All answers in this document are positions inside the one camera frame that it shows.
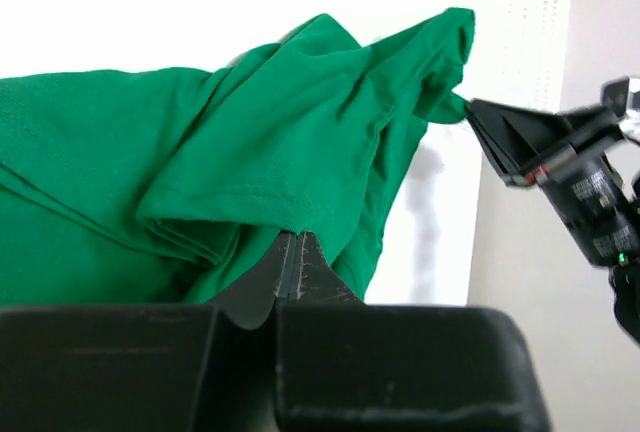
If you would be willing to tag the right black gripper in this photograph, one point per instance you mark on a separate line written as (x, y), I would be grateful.
(564, 155)

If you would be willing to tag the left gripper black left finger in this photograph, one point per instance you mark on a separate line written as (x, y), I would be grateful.
(207, 367)

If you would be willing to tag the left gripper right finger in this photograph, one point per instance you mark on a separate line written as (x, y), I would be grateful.
(343, 365)

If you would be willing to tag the green t shirt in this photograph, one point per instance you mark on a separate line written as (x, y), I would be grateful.
(168, 185)

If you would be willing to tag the white plastic basket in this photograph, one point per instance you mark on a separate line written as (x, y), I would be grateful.
(534, 52)

